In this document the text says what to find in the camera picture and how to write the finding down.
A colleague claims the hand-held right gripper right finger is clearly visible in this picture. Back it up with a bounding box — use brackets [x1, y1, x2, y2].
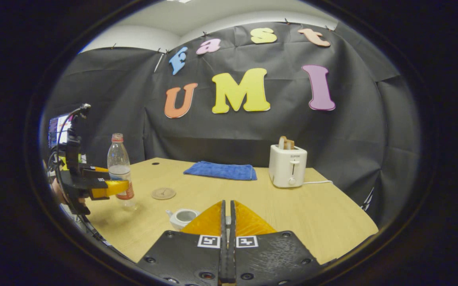
[230, 200, 325, 284]

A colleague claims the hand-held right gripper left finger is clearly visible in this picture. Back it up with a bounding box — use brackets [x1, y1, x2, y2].
[137, 200, 226, 284]

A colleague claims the clear plastic water bottle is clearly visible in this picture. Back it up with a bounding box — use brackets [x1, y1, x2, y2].
[107, 133, 137, 210]

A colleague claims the round brown coaster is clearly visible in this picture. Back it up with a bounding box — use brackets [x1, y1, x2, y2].
[151, 187, 177, 200]

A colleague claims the grey teacup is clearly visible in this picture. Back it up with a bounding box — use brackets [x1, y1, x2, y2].
[166, 208, 201, 231]

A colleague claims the computer monitor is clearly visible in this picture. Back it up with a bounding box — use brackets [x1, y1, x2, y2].
[48, 115, 72, 149]

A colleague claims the blue towel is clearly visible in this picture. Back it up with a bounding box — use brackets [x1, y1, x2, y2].
[184, 161, 258, 181]

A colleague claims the white toaster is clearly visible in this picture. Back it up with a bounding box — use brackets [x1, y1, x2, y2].
[269, 144, 308, 188]

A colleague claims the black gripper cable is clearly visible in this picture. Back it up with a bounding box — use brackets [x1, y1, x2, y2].
[54, 103, 92, 187]

